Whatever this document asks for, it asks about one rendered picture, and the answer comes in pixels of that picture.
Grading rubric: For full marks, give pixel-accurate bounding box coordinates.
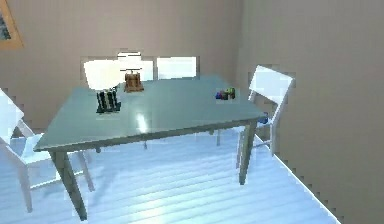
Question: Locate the grey green dining table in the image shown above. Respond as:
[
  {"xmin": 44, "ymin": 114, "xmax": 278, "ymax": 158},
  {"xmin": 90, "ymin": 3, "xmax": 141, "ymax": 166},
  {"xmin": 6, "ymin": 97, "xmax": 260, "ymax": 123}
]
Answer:
[{"xmin": 33, "ymin": 75, "xmax": 268, "ymax": 222}]

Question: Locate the white chair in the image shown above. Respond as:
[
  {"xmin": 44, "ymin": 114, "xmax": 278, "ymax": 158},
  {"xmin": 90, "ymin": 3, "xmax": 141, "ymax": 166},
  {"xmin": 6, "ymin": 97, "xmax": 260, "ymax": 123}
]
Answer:
[
  {"xmin": 155, "ymin": 55, "xmax": 198, "ymax": 81},
  {"xmin": 0, "ymin": 87, "xmax": 96, "ymax": 214},
  {"xmin": 82, "ymin": 58, "xmax": 155, "ymax": 92},
  {"xmin": 235, "ymin": 64, "xmax": 296, "ymax": 170}
]

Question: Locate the black ribbed rack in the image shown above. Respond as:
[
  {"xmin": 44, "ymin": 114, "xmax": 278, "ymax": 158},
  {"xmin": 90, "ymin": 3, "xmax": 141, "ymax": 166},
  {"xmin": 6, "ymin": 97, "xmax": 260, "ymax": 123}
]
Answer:
[{"xmin": 95, "ymin": 87, "xmax": 122, "ymax": 114}]

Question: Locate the brown wooden box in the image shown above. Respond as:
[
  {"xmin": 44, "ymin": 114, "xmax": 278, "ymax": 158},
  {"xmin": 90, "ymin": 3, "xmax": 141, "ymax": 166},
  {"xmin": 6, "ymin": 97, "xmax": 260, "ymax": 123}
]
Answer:
[{"xmin": 123, "ymin": 69, "xmax": 145, "ymax": 94}]

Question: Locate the multicoloured block cluster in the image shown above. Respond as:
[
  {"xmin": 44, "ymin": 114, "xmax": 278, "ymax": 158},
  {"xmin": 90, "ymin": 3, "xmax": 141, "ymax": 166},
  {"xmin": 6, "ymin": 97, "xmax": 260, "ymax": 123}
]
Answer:
[{"xmin": 214, "ymin": 87, "xmax": 237, "ymax": 101}]

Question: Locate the wooden framed wall picture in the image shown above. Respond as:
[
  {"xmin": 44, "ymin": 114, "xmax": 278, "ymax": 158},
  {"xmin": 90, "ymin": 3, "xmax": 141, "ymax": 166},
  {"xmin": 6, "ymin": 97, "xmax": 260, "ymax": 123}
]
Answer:
[{"xmin": 0, "ymin": 6, "xmax": 25, "ymax": 51}]

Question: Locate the blue object on chair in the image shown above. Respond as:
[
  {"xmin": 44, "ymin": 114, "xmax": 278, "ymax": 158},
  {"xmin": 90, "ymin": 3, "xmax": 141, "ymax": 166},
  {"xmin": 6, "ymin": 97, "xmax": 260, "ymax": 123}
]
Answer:
[{"xmin": 257, "ymin": 112, "xmax": 270, "ymax": 126}]

